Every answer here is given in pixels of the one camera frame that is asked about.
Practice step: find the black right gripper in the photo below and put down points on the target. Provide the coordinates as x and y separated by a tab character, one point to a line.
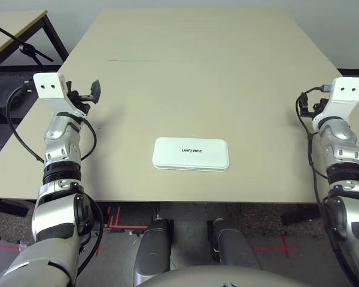
318	107

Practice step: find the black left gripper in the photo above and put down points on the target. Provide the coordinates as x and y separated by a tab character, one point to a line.
79	104

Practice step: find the white plastic pencil case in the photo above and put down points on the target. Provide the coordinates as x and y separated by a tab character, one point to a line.
191	155

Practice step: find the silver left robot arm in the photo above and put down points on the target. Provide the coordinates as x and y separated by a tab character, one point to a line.
63	140

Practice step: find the black tripod stand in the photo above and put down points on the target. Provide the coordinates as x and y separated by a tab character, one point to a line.
25	48

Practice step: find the beige side table black legs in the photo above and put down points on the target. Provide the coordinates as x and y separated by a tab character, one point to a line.
9	30

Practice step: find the red tape corner lines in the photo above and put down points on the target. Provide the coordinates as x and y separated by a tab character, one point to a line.
116	226

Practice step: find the red tape cross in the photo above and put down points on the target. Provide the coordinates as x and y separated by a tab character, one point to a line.
285	247

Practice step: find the grey robot right leg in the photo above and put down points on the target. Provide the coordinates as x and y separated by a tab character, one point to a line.
233	245

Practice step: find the grey robot leg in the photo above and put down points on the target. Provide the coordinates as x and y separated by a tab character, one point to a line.
233	245
152	248

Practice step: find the grey robot left leg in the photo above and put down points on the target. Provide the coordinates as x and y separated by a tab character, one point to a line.
152	248

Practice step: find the short red tape strip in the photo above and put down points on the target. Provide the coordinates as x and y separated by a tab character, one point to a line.
7	247

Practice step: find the grey robot torso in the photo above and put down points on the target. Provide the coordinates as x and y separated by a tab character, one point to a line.
215	278

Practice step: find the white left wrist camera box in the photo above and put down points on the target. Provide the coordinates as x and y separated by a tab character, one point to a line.
48	86

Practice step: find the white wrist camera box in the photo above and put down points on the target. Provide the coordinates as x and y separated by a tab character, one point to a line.
48	86
345	89

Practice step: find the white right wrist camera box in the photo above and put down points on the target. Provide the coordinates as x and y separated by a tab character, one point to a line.
345	89

